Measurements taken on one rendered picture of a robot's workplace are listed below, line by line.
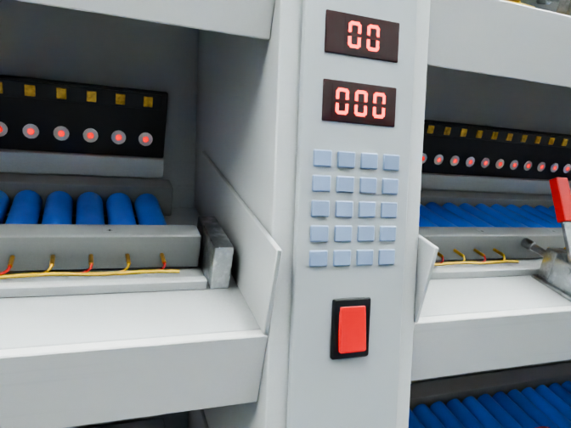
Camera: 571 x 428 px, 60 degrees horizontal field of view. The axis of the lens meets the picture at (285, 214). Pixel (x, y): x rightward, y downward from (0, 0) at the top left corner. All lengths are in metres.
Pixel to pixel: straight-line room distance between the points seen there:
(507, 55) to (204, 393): 0.28
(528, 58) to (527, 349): 0.20
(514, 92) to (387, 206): 0.39
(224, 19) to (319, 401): 0.21
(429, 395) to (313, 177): 0.34
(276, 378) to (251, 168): 0.12
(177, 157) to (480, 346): 0.29
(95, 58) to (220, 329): 0.27
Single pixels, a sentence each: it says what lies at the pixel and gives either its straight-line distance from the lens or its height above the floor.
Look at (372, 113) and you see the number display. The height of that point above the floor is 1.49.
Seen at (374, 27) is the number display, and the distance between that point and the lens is 0.29.
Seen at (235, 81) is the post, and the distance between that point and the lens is 0.34.
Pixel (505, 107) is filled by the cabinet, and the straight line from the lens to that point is 0.64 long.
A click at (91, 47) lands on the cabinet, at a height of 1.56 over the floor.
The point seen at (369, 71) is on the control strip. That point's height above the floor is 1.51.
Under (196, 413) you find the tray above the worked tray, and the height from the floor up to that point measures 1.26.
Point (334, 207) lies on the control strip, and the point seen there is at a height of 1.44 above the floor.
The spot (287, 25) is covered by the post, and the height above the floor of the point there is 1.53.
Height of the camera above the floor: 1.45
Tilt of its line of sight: 3 degrees down
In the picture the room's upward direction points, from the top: 2 degrees clockwise
